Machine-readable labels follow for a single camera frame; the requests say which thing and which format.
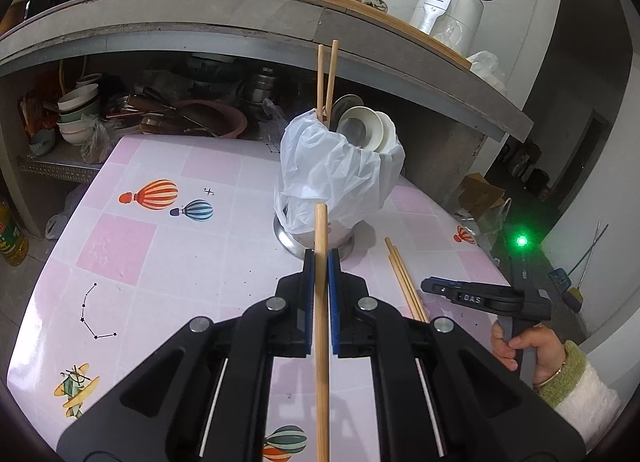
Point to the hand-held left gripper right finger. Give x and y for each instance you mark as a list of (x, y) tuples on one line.
[(334, 282)]

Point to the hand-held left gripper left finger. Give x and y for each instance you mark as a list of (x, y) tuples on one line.
[(310, 272)]

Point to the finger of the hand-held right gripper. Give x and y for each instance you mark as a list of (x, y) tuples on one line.
[(470, 298)]

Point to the steel utensil holder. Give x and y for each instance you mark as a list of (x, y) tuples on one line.
[(300, 242)]

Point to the white plastic bag liner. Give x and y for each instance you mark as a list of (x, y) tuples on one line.
[(330, 172)]

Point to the person's right forearm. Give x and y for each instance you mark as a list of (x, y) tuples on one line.
[(585, 392)]

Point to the person's right hand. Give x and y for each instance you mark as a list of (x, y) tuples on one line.
[(545, 347)]

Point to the blue dustpan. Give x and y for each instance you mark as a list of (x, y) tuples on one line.
[(565, 287)]

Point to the pile of plastic bags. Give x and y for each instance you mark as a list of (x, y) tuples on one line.
[(492, 227)]

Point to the broom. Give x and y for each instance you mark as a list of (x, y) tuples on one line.
[(592, 254)]

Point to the cardboard box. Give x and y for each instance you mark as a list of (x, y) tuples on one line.
[(480, 192)]

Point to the black bin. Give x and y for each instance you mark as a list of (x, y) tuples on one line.
[(540, 182)]

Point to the pink plastic basin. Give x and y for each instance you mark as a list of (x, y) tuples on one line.
[(230, 122)]

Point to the stacked steel pots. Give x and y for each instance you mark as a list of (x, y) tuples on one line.
[(260, 87)]

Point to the crumpled clear plastic bag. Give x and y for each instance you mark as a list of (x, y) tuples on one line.
[(487, 72)]

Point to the knotted plastic bag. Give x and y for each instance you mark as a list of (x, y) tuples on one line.
[(97, 142)]

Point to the white plastic bag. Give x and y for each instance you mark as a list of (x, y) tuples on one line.
[(65, 217)]

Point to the wooden cutting board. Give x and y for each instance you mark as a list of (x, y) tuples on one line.
[(350, 4)]

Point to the metal shelf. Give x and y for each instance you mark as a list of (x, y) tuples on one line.
[(60, 163)]

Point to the concrete kitchen counter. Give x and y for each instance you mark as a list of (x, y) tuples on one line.
[(200, 17)]

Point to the white kitchen appliance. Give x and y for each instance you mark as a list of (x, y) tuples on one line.
[(450, 17)]

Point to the stack of white bowls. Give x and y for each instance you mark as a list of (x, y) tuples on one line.
[(77, 112)]

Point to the green bowl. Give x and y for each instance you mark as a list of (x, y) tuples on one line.
[(41, 142)]

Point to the cooking oil bottle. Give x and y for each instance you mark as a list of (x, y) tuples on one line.
[(12, 237)]

